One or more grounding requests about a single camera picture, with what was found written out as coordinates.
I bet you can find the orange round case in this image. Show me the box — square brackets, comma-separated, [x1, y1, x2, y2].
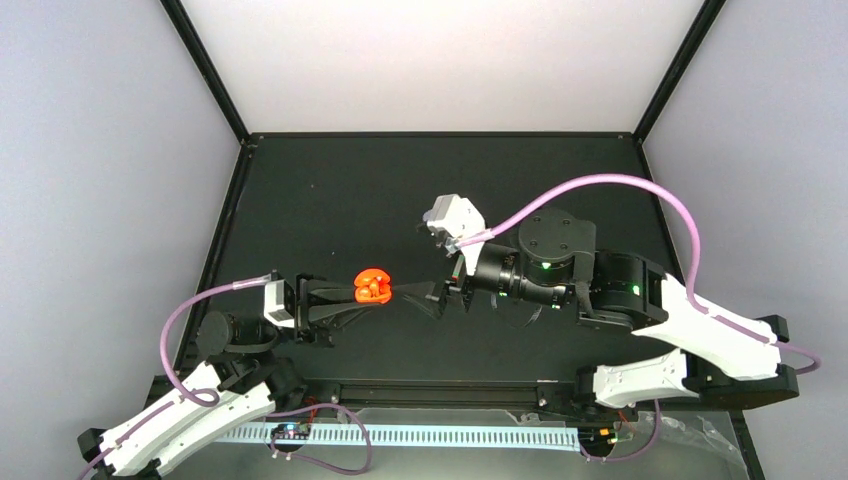
[353, 268, 393, 304]

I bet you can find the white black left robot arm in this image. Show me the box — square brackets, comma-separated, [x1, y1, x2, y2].
[77, 268, 393, 479]

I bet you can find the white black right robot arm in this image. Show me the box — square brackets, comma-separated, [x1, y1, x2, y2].
[394, 208, 800, 419]

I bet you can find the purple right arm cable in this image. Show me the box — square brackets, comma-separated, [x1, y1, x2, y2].
[457, 173, 823, 463]

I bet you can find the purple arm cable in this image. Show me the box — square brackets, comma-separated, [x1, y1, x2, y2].
[457, 173, 823, 463]
[76, 274, 374, 480]

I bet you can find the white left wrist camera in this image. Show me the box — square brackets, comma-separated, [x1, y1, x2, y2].
[263, 271, 296, 329]

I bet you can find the black front frame rail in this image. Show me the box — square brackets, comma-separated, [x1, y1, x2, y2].
[142, 376, 740, 415]

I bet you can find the light blue slotted cable duct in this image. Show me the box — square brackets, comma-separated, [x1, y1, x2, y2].
[217, 422, 580, 452]

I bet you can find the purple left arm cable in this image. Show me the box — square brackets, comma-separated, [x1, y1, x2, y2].
[76, 274, 374, 480]

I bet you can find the black enclosure frame post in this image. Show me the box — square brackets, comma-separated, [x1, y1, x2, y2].
[160, 0, 250, 144]

